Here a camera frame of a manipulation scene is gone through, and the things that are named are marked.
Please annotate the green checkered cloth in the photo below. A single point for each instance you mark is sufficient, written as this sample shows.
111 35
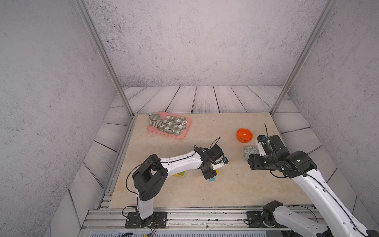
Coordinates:
168 125

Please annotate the orange plastic bowl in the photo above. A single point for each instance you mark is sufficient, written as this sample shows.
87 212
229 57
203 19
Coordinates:
244 135

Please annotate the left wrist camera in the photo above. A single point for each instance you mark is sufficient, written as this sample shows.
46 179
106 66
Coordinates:
222 162

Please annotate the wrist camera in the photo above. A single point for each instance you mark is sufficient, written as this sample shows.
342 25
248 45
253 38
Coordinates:
262 145
222 162

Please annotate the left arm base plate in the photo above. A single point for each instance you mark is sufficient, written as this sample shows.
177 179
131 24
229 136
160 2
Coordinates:
156 220

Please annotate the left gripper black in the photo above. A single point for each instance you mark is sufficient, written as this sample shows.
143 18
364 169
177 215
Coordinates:
209 176

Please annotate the aluminium frame post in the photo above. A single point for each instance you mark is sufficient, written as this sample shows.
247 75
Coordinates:
316 31
82 8

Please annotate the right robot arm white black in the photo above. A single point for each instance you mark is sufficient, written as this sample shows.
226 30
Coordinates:
298 166

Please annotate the striped ceramic cup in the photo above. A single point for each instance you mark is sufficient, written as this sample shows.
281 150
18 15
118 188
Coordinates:
155 120

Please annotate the pink plastic tray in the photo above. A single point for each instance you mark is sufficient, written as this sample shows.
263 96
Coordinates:
164 115

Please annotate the front aluminium rail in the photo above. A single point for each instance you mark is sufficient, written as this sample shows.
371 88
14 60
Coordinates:
181 222

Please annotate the left aluminium frame post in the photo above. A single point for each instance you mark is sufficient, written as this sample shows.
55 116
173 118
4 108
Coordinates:
82 8

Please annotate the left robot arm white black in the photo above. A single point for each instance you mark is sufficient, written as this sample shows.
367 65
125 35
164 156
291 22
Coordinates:
150 176

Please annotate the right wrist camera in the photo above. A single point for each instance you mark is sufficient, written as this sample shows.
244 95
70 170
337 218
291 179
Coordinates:
262 145

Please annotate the right aluminium frame post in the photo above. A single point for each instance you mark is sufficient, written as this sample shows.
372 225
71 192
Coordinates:
316 31

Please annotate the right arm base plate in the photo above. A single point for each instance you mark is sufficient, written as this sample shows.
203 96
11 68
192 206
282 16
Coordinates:
259 219

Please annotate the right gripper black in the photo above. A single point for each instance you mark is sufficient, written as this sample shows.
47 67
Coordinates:
253 162

